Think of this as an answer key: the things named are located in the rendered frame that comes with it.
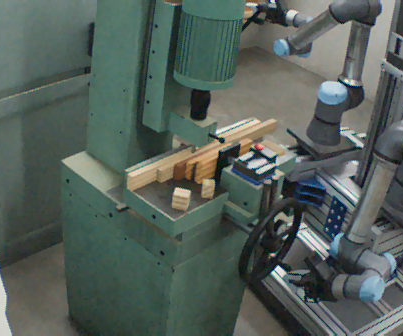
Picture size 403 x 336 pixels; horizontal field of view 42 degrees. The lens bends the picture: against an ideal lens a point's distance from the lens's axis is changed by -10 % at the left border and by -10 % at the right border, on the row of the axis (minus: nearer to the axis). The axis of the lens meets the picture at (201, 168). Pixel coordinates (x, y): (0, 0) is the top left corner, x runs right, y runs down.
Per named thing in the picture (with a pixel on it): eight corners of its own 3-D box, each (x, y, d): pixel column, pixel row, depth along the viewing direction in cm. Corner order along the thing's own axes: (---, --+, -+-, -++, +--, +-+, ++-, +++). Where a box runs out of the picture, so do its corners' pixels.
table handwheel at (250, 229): (239, 258, 151) (304, 183, 161) (185, 223, 162) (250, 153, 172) (252, 301, 173) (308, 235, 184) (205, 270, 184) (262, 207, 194)
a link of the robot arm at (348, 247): (380, 106, 147) (320, 258, 164) (411, 123, 141) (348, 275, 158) (392, 106, 156) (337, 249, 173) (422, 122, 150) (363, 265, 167)
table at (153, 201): (196, 255, 155) (199, 238, 152) (121, 203, 171) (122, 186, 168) (316, 181, 195) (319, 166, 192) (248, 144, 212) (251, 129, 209)
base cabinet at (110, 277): (158, 394, 204) (173, 270, 168) (67, 315, 235) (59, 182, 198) (231, 343, 235) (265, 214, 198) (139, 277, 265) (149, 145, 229)
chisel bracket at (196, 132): (198, 153, 173) (202, 127, 168) (165, 134, 180) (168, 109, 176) (215, 145, 178) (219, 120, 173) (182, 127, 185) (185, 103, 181)
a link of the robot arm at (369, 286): (388, 292, 151) (374, 308, 146) (358, 289, 159) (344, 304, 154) (385, 270, 149) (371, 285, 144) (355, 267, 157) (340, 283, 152)
